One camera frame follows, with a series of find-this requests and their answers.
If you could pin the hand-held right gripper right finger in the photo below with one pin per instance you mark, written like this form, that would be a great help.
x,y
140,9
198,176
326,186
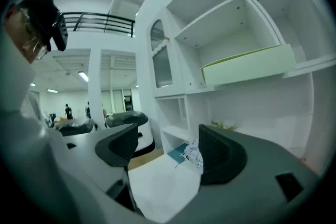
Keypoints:
x,y
249,191

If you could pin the black balcony railing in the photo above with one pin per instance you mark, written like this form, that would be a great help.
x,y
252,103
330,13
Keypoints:
x,y
105,21

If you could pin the person's head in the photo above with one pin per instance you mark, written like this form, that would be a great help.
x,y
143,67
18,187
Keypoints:
x,y
29,23

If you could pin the person's eyeglasses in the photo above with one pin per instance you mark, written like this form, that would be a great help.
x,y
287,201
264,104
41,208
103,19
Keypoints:
x,y
42,51

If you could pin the white shelf cabinet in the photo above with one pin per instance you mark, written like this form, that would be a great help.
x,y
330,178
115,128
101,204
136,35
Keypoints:
x,y
302,65

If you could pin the white desk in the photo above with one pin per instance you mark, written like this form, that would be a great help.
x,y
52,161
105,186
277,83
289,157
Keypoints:
x,y
162,186

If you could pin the yellow flower bouquet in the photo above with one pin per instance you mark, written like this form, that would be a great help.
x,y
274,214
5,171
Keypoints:
x,y
223,126

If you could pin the blue notebook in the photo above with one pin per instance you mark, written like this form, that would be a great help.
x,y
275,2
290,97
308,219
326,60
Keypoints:
x,y
177,153

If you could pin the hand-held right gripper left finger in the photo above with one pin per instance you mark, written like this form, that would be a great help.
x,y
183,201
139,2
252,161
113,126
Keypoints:
x,y
92,154

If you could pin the blue flower bouquet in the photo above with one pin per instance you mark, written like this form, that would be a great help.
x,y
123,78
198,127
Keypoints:
x,y
194,153

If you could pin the black head-worn camera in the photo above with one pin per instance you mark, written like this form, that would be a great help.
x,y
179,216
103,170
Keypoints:
x,y
60,31

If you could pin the light green folder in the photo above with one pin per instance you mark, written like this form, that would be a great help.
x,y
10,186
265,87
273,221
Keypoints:
x,y
249,68

